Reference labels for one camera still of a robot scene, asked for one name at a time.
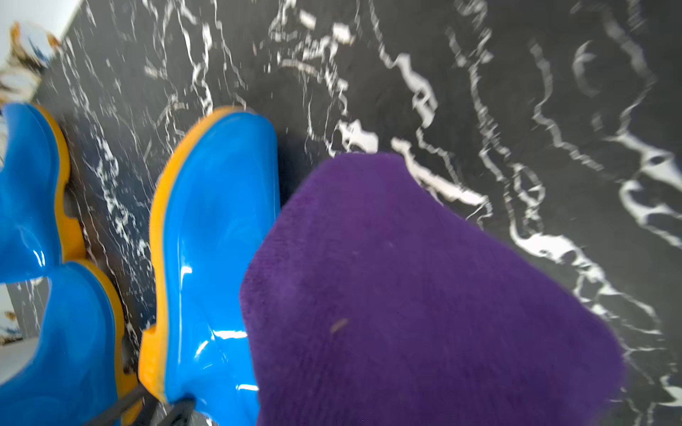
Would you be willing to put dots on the purple cloth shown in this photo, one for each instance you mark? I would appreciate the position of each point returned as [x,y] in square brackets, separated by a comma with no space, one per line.
[369,303]

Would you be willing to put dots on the blue rubber boot back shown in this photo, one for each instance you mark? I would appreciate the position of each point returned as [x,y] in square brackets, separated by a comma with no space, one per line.
[215,202]

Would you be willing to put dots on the blue rubber boot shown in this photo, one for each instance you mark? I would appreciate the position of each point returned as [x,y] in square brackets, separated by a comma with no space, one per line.
[215,202]
[77,371]
[37,235]

